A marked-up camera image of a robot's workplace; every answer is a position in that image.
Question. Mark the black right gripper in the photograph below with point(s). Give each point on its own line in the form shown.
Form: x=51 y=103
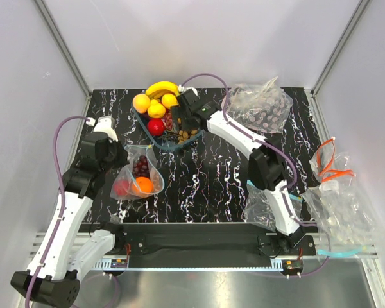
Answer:
x=177 y=113

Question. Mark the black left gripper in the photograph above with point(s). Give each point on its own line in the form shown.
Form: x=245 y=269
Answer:
x=123 y=154

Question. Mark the brown longan bunch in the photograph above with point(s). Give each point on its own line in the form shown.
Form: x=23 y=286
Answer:
x=184 y=134

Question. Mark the red apple fruit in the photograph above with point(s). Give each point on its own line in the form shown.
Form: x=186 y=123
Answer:
x=156 y=127

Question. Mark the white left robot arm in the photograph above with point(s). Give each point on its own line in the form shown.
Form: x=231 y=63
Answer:
x=55 y=274

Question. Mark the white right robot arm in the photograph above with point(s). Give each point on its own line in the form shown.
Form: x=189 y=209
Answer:
x=266 y=163

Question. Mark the clear bag under right arm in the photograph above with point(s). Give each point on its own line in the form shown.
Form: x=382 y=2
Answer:
x=260 y=208

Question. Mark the red fruit in bag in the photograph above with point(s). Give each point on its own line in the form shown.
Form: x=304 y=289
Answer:
x=121 y=188

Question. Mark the clear pink-zip bag stack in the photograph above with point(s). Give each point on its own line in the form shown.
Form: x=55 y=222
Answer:
x=262 y=107

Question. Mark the clear orange-zip bag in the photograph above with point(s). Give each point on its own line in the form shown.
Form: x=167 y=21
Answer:
x=327 y=164

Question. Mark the clear blue-zip bag stack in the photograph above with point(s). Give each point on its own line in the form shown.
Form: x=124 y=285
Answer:
x=344 y=217

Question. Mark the yellow lemon fruit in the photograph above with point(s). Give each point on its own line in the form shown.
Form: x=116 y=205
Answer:
x=169 y=100

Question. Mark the yellow pear fruit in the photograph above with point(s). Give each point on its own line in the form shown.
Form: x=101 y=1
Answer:
x=156 y=110

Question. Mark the blue plastic fruit tray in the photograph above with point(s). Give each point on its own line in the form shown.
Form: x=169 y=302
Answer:
x=169 y=140

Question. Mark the yellow banana bunch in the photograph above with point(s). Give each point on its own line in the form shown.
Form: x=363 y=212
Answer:
x=158 y=89

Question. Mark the orange peach fruit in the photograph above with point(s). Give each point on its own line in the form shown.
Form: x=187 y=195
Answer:
x=141 y=103

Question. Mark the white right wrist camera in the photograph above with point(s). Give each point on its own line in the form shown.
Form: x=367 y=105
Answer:
x=182 y=89

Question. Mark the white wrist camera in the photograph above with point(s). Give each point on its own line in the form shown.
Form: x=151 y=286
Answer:
x=182 y=89
x=104 y=124

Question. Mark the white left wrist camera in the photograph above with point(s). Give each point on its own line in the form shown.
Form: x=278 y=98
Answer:
x=104 y=124

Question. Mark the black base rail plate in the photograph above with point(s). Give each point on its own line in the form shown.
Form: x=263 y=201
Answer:
x=203 y=247

